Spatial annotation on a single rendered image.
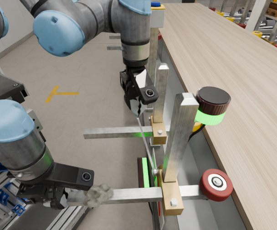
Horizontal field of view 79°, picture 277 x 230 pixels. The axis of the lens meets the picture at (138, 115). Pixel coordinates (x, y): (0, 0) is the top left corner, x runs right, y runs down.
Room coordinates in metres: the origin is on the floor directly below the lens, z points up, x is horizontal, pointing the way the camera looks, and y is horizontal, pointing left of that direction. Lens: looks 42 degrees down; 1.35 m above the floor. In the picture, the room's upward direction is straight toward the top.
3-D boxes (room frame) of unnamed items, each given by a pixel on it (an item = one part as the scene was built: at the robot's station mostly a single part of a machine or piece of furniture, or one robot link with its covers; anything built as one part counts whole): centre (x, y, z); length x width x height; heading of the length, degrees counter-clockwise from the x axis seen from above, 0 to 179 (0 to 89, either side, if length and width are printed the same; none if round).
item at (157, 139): (0.48, -0.08, 0.84); 0.13 x 0.06 x 0.05; 3
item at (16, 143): (0.19, 0.22, 1.12); 0.09 x 0.08 x 0.11; 120
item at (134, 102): (0.45, 0.02, 0.98); 0.06 x 0.03 x 0.09; 23
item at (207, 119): (0.25, -0.14, 1.13); 0.06 x 0.06 x 0.02
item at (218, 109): (0.25, -0.14, 1.15); 0.06 x 0.06 x 0.02
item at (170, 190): (0.23, -0.09, 0.85); 0.13 x 0.06 x 0.05; 3
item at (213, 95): (0.25, -0.14, 1.06); 0.06 x 0.06 x 0.22; 3
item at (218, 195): (0.22, -0.21, 0.85); 0.08 x 0.08 x 0.11
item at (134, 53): (0.45, 0.01, 1.17); 0.08 x 0.08 x 0.05
